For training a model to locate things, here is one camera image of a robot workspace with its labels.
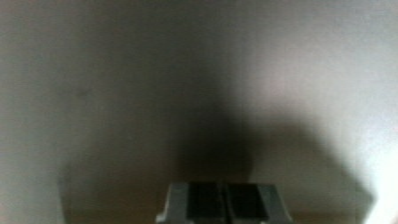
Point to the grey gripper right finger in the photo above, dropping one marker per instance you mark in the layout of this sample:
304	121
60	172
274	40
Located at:
254	204

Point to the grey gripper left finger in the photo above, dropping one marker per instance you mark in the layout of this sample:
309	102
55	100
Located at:
194	205

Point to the white cabinet body box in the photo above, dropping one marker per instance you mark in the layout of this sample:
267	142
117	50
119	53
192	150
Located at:
169	90

